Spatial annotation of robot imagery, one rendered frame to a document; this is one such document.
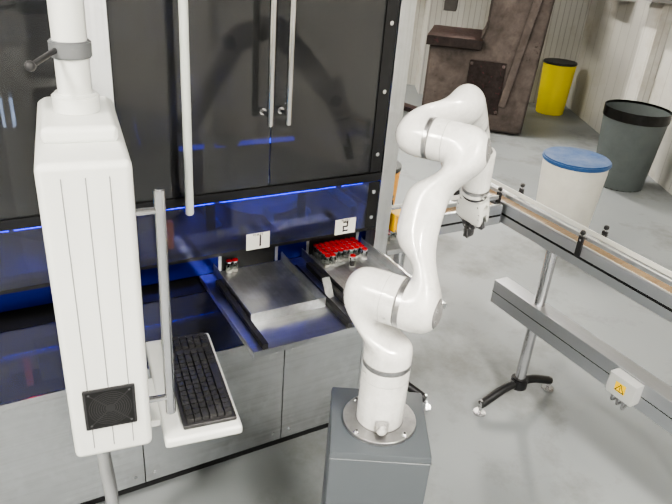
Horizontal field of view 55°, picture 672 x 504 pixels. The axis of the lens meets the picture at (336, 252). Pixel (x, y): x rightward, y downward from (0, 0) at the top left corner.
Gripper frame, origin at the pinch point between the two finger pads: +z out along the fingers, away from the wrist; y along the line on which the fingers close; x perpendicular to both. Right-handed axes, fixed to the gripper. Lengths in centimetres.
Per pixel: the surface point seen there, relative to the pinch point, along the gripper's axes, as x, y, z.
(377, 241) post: 6.1, 35.5, 25.3
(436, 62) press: -372, 330, 200
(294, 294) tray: 50, 30, 18
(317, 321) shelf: 54, 13, 14
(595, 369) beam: -44, -41, 75
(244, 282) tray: 59, 46, 18
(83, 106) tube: 95, 37, -69
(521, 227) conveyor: -63, 16, 47
